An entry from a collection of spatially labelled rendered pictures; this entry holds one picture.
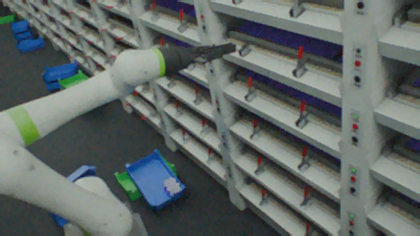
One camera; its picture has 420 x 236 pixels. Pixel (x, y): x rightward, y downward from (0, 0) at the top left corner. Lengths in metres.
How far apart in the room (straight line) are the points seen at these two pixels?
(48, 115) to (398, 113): 0.93
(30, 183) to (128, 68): 0.40
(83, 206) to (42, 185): 0.15
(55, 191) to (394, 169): 0.90
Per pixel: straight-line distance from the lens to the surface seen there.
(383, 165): 1.19
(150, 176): 2.26
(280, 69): 1.29
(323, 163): 1.44
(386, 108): 1.08
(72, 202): 1.16
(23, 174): 1.05
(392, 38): 0.99
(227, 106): 1.67
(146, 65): 1.17
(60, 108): 1.22
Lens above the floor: 1.46
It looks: 32 degrees down
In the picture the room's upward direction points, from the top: 11 degrees counter-clockwise
